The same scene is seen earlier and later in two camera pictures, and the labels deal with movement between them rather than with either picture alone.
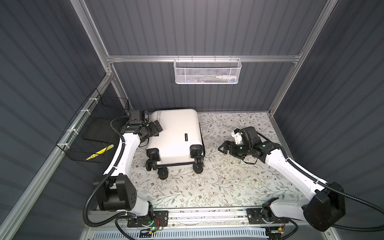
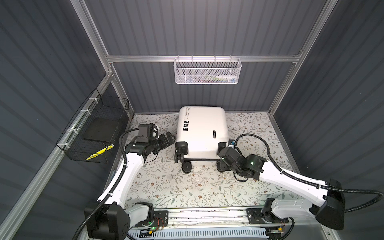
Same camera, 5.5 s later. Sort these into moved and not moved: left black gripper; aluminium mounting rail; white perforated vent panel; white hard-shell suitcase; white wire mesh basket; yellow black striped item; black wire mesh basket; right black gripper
Moved: white hard-shell suitcase; left black gripper; right black gripper
Not moved: white wire mesh basket; black wire mesh basket; white perforated vent panel; yellow black striped item; aluminium mounting rail
